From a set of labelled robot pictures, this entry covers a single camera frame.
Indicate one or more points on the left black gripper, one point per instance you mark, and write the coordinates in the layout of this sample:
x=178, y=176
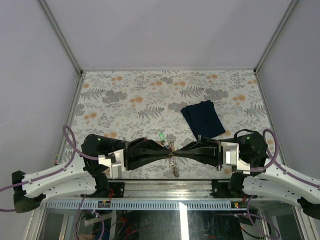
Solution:
x=143, y=147

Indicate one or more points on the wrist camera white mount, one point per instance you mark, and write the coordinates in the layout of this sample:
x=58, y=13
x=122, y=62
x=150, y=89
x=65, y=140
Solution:
x=231, y=157
x=114, y=162

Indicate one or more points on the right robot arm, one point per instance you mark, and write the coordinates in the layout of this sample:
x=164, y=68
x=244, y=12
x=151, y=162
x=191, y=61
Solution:
x=255, y=170

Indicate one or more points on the metal keyring with yellow handle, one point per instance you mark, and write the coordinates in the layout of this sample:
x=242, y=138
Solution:
x=173, y=165

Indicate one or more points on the slotted grey cable duct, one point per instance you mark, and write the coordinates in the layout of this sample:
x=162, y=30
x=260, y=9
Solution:
x=126, y=204

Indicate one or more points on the green key tag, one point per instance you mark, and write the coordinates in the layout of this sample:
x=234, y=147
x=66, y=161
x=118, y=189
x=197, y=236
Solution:
x=162, y=139

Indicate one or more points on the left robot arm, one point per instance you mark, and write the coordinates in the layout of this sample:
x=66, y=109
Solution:
x=87, y=173

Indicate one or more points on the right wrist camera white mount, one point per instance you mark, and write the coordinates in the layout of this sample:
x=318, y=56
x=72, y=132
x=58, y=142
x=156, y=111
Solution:
x=231, y=157

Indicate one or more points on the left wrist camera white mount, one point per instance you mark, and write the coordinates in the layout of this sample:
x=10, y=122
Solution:
x=114, y=162

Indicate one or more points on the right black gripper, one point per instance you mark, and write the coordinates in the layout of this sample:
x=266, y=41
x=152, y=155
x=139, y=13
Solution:
x=209, y=151

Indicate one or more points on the dark blue folded cloth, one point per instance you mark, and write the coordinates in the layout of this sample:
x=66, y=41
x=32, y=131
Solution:
x=203, y=119

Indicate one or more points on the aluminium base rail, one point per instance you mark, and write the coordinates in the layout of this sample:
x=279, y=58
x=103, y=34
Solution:
x=145, y=189

